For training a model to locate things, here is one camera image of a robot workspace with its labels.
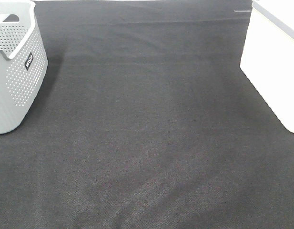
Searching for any black fabric table mat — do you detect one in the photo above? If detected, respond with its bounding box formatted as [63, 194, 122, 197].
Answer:
[0, 0, 294, 229]

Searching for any white plastic storage box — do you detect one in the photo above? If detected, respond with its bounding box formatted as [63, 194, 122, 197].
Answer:
[240, 0, 294, 133]

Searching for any grey perforated plastic basket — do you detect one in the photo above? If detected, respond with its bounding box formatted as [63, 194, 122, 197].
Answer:
[0, 0, 48, 135]

